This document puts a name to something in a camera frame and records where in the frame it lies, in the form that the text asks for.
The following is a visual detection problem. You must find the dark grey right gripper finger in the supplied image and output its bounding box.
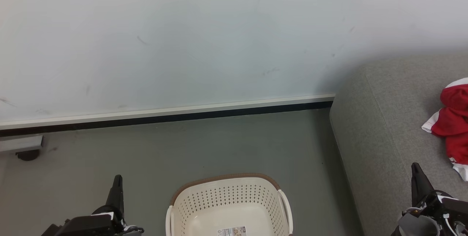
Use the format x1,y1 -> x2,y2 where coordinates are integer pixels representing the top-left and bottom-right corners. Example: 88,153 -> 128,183
411,162 -> 436,207

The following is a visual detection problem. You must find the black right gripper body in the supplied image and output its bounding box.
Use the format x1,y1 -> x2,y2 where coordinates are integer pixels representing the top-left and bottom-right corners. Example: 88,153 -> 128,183
412,191 -> 468,236

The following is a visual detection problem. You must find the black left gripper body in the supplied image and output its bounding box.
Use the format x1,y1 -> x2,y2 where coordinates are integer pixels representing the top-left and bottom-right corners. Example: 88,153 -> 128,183
91,206 -> 144,236

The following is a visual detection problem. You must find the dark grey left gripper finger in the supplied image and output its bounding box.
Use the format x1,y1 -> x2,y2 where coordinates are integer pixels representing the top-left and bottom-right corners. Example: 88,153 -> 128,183
105,174 -> 125,217

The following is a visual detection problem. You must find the red and white garment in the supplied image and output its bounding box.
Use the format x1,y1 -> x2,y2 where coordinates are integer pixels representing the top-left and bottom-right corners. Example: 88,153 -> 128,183
422,78 -> 468,182

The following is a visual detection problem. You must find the grey fabric sofa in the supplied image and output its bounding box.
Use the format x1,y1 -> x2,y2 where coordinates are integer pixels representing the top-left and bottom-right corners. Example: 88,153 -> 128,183
329,52 -> 468,236

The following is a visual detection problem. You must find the white and black baseboard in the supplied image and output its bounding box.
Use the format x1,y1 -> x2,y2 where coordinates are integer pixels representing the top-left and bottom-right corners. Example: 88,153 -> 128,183
0,94 -> 336,138

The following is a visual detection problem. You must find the black caster wheel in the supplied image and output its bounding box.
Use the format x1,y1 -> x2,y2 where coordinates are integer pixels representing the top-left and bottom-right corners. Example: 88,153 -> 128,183
15,149 -> 41,161

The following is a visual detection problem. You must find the printed sticker label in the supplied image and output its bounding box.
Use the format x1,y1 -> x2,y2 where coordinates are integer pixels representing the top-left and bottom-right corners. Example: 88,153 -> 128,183
217,226 -> 248,236

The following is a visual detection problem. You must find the cream perforated plastic laundry basket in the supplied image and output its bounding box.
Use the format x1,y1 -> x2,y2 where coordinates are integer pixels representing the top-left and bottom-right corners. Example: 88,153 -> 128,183
166,173 -> 294,236

